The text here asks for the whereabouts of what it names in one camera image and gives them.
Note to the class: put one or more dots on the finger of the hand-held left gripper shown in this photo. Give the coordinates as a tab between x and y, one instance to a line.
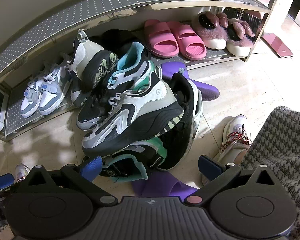
1	182

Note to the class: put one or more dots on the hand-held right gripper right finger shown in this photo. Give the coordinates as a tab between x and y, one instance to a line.
210	167

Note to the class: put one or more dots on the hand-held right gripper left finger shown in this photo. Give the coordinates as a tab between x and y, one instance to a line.
90	167

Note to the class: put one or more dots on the black sneaker light blue lining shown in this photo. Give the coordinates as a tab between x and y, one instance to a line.
185	125
140	67

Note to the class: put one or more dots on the purple slide sandal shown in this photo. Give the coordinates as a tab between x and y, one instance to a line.
190	82
162	185

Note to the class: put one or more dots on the white black chunky sneaker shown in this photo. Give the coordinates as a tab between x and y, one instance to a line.
140	102
87	55

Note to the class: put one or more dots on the metal shoe rack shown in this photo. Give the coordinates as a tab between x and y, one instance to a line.
115	0

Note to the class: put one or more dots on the person's left white sneaker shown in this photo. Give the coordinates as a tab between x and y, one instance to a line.
21	172

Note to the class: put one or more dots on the person's white sneaker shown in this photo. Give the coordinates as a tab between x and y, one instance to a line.
236	135
21	172

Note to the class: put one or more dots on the person's right white sneaker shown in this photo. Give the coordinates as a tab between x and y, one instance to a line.
236	135

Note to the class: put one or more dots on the person's houndstooth trousers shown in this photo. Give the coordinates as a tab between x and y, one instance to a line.
277	155

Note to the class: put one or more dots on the pink slide sandal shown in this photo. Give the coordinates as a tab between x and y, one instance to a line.
190	42
160	37

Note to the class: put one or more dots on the pink fluffy slipper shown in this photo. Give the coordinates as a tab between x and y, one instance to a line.
240	40
211	30

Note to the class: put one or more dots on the black slide sandal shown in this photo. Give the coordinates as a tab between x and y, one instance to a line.
120	38

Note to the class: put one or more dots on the dark red bathroom scale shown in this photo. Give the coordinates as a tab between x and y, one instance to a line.
277	45

